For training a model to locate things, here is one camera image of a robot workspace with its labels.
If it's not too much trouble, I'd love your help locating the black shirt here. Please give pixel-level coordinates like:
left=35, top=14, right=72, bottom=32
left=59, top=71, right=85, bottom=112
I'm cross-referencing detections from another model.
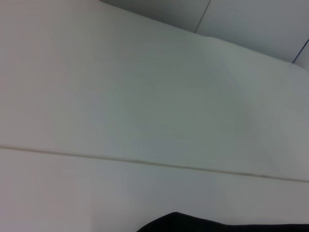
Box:
left=136, top=211, right=309, bottom=232

